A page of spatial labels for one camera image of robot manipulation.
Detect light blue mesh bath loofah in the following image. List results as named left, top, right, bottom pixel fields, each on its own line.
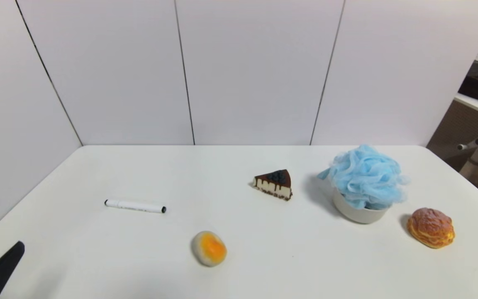
left=317, top=144, right=410, bottom=210

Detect beige round bowl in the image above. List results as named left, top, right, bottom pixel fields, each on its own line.
left=332, top=188, right=390, bottom=225

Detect chocolate blueberry cake slice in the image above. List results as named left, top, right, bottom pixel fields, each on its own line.
left=253, top=169, right=293, bottom=201

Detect round bun with orange centre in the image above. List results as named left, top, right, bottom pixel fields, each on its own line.
left=191, top=231, right=227, bottom=267

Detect white marker pen black caps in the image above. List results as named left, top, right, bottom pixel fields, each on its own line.
left=104, top=199, right=167, bottom=214

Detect golden cream puff pastry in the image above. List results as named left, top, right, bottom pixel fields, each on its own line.
left=407, top=208, right=456, bottom=249

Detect brown perforated desk panel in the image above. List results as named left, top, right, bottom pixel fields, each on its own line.
left=426, top=100, right=478, bottom=172

